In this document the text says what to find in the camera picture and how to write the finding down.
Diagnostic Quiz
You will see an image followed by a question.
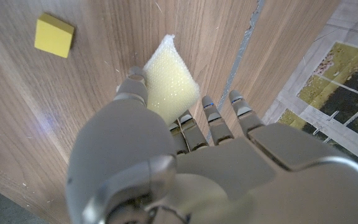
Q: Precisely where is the pale yellow sponge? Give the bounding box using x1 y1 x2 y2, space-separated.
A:
142 34 201 127

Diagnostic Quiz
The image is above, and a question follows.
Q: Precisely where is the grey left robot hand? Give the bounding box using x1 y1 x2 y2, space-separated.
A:
65 66 358 224

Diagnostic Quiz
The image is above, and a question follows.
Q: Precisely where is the printed window backdrop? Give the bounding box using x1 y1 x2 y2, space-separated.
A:
261 0 358 181

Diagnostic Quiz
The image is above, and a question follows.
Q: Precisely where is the small yellow block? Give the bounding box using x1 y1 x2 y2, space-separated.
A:
34 12 75 59

